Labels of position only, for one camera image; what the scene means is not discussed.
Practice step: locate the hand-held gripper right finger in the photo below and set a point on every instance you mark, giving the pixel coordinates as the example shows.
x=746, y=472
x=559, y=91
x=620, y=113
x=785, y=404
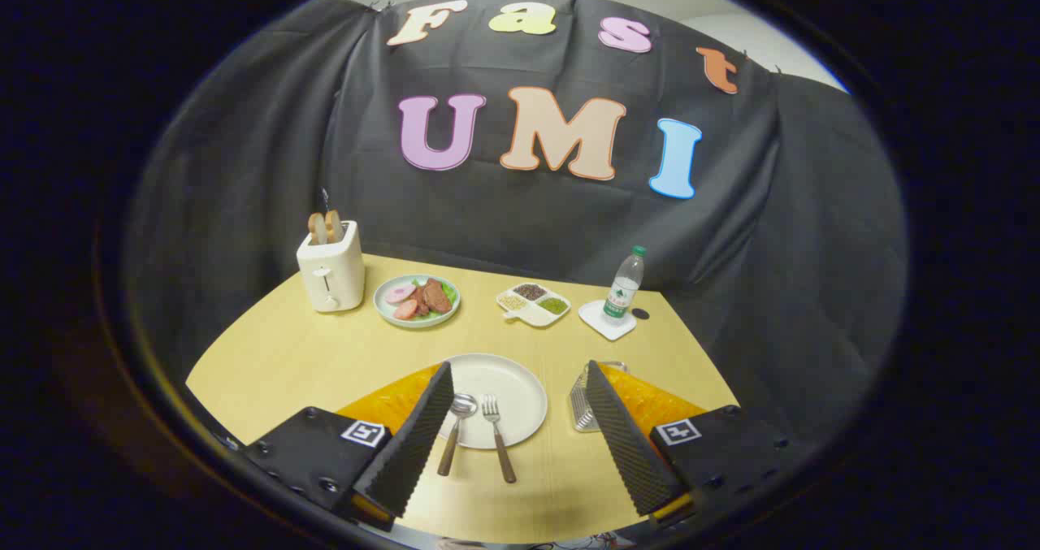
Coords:
x=626, y=440

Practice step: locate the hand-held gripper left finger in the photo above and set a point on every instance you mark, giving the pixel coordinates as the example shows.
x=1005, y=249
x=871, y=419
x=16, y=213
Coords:
x=422, y=436

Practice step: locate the silver metal rack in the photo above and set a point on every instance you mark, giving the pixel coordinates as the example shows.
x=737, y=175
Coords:
x=580, y=410

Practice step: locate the white round plate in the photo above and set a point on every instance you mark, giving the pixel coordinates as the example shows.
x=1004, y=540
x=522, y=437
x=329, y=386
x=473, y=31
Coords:
x=516, y=391

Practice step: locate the white square coaster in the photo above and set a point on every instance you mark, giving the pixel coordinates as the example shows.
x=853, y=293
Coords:
x=597, y=322

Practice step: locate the light green plate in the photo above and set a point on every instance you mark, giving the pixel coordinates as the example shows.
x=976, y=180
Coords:
x=390, y=313

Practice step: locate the red sausage slice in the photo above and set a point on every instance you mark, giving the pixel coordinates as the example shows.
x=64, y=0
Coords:
x=405, y=309

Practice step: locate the brown meat slice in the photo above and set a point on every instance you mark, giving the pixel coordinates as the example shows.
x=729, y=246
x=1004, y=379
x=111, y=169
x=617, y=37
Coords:
x=437, y=296

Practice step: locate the pink ham slice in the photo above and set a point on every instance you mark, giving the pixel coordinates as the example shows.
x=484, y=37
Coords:
x=400, y=293

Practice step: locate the green lettuce leaf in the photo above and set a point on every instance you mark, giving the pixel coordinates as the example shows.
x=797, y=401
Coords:
x=448, y=292

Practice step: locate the clear plastic water bottle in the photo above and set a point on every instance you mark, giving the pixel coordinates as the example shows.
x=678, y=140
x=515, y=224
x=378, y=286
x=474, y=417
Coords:
x=622, y=290

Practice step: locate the green beans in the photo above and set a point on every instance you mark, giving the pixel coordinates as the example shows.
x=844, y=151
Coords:
x=553, y=305

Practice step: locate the white divided dish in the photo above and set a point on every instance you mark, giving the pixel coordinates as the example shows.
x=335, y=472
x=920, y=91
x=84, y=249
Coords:
x=532, y=313

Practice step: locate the pale yellow grains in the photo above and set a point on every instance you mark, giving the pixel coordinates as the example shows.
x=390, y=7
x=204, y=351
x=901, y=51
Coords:
x=512, y=300

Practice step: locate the dark beans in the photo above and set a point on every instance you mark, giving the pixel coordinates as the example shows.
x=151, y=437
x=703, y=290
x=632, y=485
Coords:
x=530, y=291

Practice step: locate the cream white toaster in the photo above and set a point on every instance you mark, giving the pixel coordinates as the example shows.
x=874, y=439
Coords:
x=331, y=278

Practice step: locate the black backdrop cloth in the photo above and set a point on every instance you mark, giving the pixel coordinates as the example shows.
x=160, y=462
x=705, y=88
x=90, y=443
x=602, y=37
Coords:
x=504, y=225

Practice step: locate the toasted bread slice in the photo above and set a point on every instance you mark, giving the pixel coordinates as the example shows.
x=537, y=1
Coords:
x=334, y=225
x=317, y=228

